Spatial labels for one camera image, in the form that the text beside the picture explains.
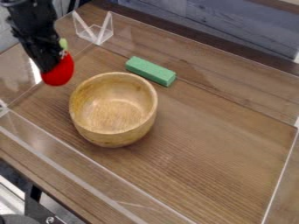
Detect clear acrylic tray wall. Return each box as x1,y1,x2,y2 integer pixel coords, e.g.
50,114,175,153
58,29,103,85
0,101,195,224

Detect wooden bowl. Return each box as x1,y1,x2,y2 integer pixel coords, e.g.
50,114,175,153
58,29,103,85
70,72,158,148

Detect black table leg frame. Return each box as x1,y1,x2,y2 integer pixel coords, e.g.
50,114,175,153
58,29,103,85
25,185,66,224

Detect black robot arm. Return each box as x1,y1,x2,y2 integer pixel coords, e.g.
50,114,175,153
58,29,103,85
0,0,63,73

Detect clear acrylic stand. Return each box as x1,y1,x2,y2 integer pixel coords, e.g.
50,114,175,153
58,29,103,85
71,11,114,46

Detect green rectangular block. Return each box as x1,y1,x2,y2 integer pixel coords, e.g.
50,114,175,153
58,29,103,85
126,56,177,87

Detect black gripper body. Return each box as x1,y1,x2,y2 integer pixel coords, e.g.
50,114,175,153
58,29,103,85
9,11,59,44

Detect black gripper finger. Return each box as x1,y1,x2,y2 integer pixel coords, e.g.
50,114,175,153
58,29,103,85
39,41,63,70
23,42,50,73

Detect red plush fruit green stem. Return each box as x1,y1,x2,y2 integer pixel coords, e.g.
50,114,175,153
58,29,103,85
42,38,75,87

